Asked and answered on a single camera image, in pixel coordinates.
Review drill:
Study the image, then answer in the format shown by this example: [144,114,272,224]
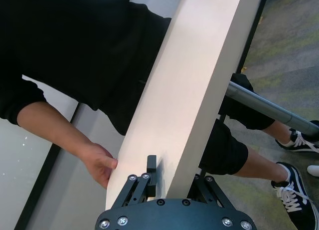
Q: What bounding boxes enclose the black shorts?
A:
[199,72,276,176]

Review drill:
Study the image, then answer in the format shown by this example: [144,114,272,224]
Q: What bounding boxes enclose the white pedestal table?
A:
[104,0,319,213]

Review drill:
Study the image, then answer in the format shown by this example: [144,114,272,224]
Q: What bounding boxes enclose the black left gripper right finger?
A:
[186,174,236,211]

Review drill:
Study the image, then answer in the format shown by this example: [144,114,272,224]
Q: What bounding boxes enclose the person's right hand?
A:
[79,142,118,190]

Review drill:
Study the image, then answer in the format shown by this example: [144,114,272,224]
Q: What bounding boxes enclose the black sweatshirt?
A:
[0,0,172,136]

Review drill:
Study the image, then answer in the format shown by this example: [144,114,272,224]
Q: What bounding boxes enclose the black white sneaker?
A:
[271,162,319,230]
[275,120,319,153]

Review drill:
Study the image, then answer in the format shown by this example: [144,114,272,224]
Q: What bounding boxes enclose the black white left sneaker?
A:
[275,120,319,153]

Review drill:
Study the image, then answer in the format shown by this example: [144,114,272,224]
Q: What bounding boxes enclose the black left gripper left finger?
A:
[121,154,158,207]

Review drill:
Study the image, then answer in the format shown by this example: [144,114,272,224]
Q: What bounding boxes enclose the person's leg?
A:
[264,119,297,141]
[235,147,291,182]

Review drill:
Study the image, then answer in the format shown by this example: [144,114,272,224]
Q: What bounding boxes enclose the person's right forearm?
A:
[16,101,98,158]

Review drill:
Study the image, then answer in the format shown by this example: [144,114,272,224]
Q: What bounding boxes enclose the person's left lower leg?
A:
[264,119,297,141]

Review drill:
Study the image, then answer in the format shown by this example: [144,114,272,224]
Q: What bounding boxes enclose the black white right sneaker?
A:
[271,162,319,230]

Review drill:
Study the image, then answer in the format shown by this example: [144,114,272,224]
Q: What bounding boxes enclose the black baseboard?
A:
[235,0,270,75]

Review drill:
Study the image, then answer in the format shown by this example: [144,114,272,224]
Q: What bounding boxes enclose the person's right lower leg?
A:
[235,147,291,182]

